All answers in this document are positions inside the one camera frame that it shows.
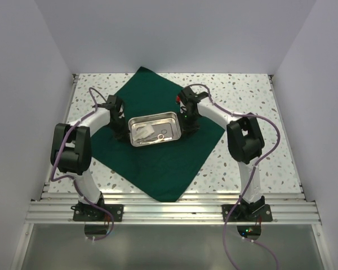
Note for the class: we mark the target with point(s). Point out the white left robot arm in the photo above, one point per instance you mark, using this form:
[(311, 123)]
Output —
[(71, 151)]

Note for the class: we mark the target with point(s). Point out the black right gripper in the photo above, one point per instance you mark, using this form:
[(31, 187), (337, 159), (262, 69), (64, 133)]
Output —
[(190, 130)]

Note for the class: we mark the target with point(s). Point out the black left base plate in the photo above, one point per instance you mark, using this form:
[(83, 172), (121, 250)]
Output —
[(98, 213)]

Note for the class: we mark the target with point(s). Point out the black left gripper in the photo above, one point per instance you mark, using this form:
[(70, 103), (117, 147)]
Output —
[(124, 134)]

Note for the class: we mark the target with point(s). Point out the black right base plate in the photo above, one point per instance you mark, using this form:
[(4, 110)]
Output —
[(263, 214)]

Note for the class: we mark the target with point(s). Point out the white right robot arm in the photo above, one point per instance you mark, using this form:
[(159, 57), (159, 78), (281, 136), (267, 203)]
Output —
[(244, 137)]

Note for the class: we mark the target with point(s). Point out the stainless steel tray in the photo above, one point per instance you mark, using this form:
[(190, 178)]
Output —
[(159, 122)]

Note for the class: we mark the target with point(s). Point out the dark green surgical cloth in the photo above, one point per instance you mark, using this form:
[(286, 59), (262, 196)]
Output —
[(162, 171)]

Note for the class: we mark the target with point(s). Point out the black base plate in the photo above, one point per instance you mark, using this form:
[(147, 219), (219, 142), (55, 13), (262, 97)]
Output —
[(98, 213), (263, 214)]

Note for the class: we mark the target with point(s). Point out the aluminium rail frame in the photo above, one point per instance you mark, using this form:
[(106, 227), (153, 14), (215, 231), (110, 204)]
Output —
[(189, 233)]

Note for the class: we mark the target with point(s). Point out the steel surgical scissors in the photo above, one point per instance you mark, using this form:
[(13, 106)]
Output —
[(159, 138)]

